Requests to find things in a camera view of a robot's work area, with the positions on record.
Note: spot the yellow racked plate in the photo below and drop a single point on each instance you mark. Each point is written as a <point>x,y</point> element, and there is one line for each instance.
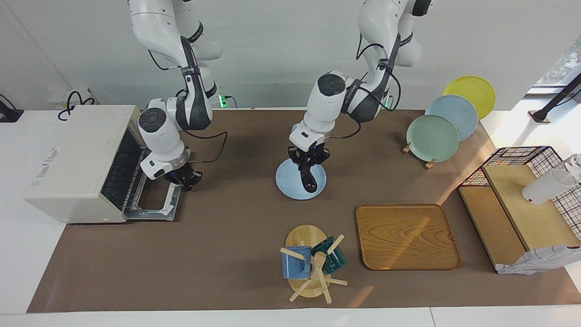
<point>472,91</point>

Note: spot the clear glass cup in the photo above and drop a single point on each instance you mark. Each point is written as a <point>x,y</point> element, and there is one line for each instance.
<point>574,165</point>

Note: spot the dark green ceramic mug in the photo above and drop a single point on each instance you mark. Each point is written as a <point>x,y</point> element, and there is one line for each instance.
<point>337,261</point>

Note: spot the white plastic cup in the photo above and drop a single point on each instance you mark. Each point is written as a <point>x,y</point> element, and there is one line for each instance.
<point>542,188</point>

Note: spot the pale green racked plate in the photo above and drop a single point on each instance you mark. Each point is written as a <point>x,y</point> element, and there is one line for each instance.
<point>431,138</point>

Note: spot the white checked cloth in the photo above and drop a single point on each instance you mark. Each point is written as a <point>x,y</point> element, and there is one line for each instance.
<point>535,261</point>

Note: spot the light blue racked plate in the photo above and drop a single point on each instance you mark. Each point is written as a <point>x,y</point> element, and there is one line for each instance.
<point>454,111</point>

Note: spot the wooden mug tree stand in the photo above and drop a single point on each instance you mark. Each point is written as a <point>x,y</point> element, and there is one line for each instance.
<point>304,236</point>

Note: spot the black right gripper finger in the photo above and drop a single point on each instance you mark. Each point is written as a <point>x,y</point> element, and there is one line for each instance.
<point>187,185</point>
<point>197,176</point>

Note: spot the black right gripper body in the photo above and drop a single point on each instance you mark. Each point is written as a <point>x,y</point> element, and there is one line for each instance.
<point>181,176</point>

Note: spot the window with frame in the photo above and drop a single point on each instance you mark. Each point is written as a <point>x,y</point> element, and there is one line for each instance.
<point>563,63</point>

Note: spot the dark purple eggplant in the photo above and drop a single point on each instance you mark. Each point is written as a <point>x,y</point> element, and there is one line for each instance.
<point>310,181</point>

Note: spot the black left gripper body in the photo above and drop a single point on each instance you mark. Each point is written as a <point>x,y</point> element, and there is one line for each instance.
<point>308,154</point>

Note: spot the black clamp device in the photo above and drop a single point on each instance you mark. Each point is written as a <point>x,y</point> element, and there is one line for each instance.
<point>9,114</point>

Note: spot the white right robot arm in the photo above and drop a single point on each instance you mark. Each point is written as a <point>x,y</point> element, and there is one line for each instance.
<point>156,131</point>

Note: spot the brown table mat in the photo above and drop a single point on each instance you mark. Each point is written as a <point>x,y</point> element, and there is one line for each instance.
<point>227,236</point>

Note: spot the wooden plate rack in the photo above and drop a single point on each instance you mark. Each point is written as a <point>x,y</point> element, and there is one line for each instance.
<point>406,148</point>

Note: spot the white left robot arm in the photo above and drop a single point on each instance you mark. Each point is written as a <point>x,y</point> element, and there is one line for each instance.
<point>327,100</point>

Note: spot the black stand with wooden foot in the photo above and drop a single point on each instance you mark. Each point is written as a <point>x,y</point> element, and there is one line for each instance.
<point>558,97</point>

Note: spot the square wooden tray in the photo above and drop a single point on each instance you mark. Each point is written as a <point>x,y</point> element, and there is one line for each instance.
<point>404,236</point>

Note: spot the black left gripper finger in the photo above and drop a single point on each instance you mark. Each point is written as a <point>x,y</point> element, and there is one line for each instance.
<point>319,163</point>
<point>300,167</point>

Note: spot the wooden stepped shelf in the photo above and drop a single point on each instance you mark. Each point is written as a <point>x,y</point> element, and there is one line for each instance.
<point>522,213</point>

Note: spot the blue ceramic mug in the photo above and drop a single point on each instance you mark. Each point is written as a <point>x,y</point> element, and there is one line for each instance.
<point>292,268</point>

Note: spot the cream toaster oven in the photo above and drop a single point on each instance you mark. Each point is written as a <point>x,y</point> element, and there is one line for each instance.
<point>68,159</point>

